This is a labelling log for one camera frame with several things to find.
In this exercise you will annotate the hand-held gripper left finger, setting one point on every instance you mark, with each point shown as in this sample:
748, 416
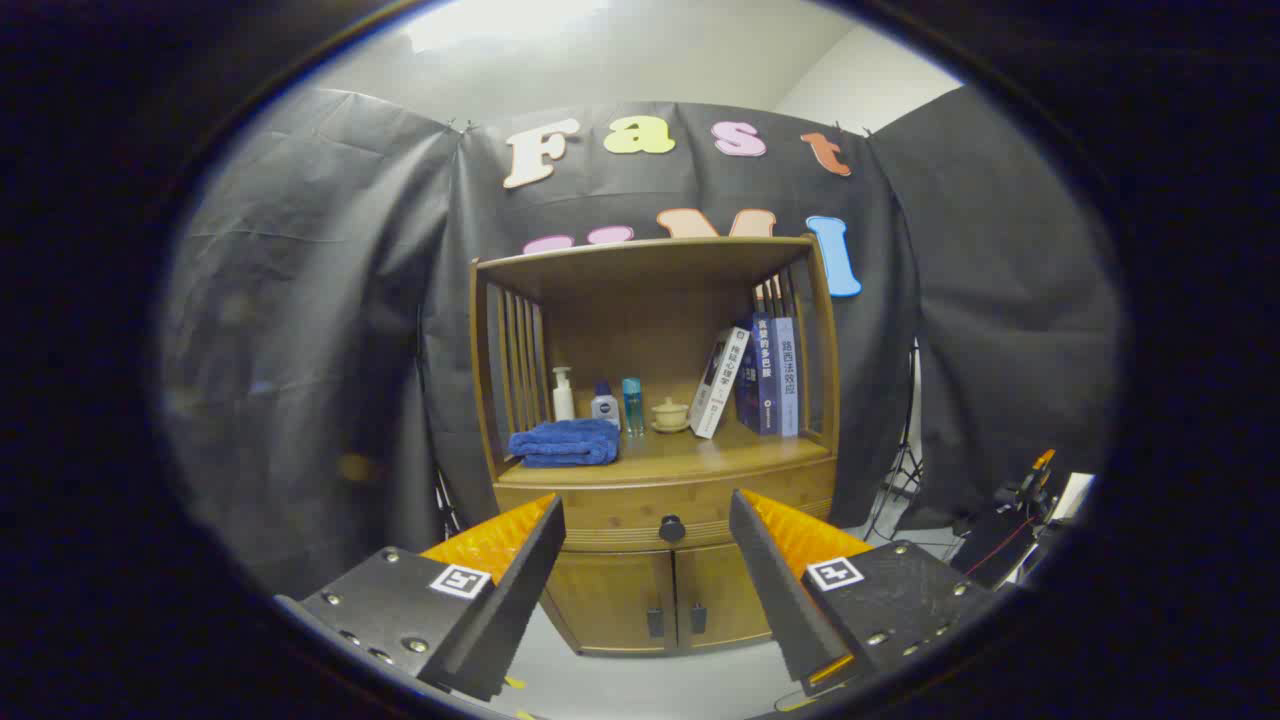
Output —
520, 590

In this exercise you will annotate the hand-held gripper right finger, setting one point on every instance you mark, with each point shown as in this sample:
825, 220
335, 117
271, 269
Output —
775, 590

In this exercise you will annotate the black round drawer knob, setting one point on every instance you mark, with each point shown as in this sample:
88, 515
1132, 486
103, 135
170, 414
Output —
671, 529

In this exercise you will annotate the wooden drawer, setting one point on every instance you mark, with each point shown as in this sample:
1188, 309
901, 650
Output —
620, 505

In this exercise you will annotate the wooden countertop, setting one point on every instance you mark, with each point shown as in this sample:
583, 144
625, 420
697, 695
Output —
700, 455

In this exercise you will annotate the wooden cabinet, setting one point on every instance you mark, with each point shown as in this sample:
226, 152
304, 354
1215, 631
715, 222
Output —
640, 320

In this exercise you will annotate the blue folded towel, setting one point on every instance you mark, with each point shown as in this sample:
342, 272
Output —
565, 443

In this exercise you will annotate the black tripod stand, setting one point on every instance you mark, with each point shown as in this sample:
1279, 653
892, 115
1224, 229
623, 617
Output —
905, 470

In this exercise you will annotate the white pump bottle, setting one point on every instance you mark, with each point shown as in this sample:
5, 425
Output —
563, 400

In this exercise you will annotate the white bottle blue cap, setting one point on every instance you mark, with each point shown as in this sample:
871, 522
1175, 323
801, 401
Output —
605, 408

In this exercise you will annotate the cream lidded teacup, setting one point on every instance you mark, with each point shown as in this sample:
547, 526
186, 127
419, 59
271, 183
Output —
670, 416

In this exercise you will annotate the light blue book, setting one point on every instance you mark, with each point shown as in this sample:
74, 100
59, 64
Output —
787, 380

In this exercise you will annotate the dark blue book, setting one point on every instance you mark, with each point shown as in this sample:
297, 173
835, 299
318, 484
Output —
758, 380

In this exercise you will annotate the white book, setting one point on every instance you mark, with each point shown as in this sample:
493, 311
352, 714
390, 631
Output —
718, 385

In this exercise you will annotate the clear blue bottle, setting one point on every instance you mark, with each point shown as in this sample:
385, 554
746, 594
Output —
632, 408

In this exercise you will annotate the orange tipped gripper device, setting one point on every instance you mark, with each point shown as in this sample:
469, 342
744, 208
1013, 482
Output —
1030, 490

